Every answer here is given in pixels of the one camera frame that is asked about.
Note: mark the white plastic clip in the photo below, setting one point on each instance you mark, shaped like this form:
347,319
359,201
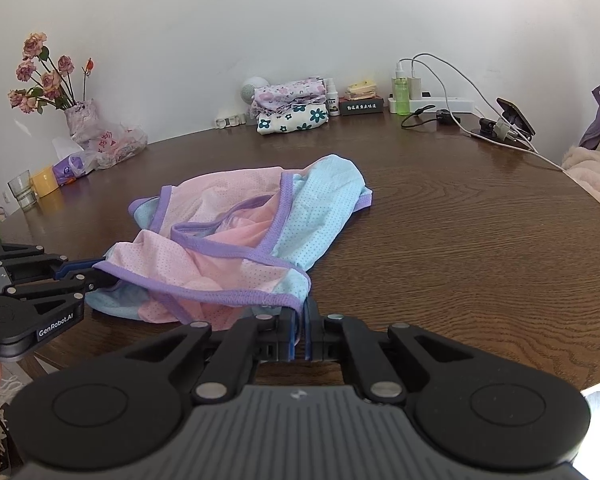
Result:
230,121

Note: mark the clear drinking glass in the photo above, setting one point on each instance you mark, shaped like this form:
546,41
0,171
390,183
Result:
23,193

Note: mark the clear plastic bag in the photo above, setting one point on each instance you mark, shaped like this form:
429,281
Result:
116,145

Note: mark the pale purple vase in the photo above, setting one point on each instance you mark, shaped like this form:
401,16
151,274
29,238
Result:
82,120

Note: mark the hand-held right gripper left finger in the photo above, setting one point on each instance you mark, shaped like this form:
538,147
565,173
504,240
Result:
292,337

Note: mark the yellow cup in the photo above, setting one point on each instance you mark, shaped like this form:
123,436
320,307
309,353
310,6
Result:
45,183

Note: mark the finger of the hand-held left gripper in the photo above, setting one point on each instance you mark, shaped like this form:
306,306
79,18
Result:
80,267
97,282

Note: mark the folded purple floral cloth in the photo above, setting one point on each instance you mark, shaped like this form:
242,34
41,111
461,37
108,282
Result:
286,95

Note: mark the white round speaker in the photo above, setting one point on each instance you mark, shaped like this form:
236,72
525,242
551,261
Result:
253,89

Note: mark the black box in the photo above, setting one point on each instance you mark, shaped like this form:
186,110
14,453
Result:
361,106

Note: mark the folded white teal-flowered cloth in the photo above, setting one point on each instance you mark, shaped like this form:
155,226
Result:
290,121

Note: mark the pink and blue mesh garment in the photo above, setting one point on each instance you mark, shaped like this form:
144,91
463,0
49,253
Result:
220,260

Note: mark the purple tissue pack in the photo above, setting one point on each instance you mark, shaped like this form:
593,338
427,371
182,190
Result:
67,170

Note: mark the white charger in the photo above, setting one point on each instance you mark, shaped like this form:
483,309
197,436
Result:
415,87

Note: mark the small white bottle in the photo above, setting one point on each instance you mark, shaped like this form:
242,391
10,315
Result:
333,106

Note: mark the white power strip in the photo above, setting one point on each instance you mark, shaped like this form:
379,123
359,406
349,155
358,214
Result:
455,105

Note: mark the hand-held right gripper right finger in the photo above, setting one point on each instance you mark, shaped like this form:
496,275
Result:
308,337

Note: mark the green spray bottle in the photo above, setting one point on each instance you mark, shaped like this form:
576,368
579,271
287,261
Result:
401,95

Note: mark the dried pink roses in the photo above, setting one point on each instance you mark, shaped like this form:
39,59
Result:
32,46

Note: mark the black phone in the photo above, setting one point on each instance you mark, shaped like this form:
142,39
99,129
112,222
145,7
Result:
516,112

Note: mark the stack of yellow boxes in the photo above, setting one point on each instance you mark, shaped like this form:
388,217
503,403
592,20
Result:
361,90

